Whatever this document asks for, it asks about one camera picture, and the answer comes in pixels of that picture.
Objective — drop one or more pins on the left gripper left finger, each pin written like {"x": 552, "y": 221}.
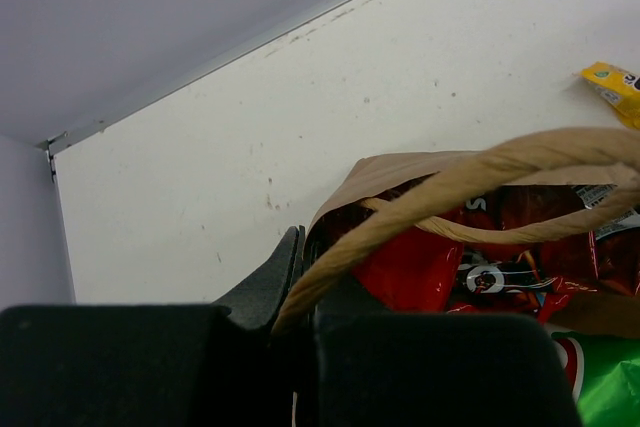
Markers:
{"x": 202, "y": 364}

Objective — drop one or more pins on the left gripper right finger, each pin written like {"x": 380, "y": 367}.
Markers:
{"x": 379, "y": 367}

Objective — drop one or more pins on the brown paper bag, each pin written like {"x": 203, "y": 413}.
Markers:
{"x": 449, "y": 179}

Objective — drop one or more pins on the yellow M&M candy pack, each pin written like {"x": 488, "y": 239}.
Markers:
{"x": 619, "y": 88}

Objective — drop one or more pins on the red Doritos chip bag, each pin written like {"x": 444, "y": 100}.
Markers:
{"x": 420, "y": 271}

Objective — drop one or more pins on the green chip bag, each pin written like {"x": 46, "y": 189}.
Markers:
{"x": 603, "y": 372}

